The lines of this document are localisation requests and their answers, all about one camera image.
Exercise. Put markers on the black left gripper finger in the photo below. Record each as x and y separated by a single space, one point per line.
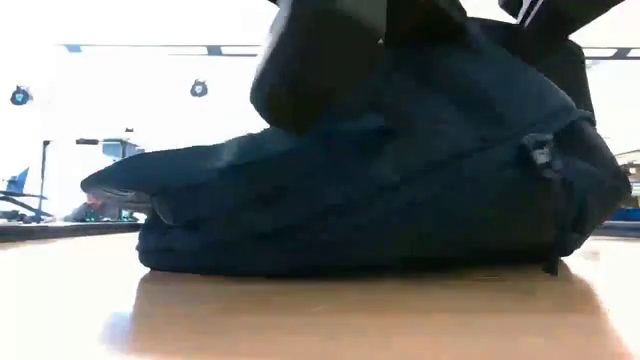
315 75

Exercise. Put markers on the dark blue backpack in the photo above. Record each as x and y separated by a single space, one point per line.
350 210

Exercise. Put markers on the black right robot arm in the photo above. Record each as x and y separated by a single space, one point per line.
565 20

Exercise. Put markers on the black ceiling spotlight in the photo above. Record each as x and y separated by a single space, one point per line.
199 89
21 96

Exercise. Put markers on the person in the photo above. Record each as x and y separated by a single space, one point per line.
100 212

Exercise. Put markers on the shelf with blue bins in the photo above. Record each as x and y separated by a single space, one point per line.
625 215

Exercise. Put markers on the black ceiling light rail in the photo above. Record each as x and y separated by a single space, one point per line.
215 50

